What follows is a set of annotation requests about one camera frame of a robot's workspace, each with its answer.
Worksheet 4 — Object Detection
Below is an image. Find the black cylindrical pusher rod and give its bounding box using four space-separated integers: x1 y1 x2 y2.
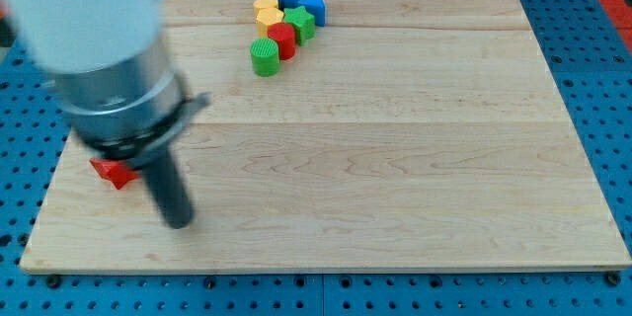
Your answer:
140 148 195 229

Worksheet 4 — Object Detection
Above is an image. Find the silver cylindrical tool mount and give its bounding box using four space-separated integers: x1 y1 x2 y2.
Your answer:
52 39 210 168

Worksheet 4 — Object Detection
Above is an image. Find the red star block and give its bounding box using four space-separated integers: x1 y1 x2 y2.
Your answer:
89 157 140 190

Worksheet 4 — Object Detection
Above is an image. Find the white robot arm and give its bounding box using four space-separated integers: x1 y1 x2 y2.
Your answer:
3 0 208 229

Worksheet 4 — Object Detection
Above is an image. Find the green star block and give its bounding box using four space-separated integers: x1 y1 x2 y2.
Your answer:
283 6 316 45

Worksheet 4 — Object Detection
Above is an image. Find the green cylinder block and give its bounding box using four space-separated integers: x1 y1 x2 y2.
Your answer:
250 38 280 77

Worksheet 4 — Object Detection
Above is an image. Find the yellow pentagon block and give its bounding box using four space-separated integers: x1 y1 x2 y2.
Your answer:
255 7 284 38

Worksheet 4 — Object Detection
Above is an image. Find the red cylinder block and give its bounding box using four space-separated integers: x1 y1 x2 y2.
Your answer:
267 23 295 60

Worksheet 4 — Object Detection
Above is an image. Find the yellow heart block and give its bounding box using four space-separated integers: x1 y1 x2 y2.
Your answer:
253 0 278 17

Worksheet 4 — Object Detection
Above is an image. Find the blue triangle block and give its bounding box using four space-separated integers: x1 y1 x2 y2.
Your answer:
298 0 327 27

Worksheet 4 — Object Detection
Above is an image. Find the light wooden board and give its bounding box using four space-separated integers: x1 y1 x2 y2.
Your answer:
20 0 631 275

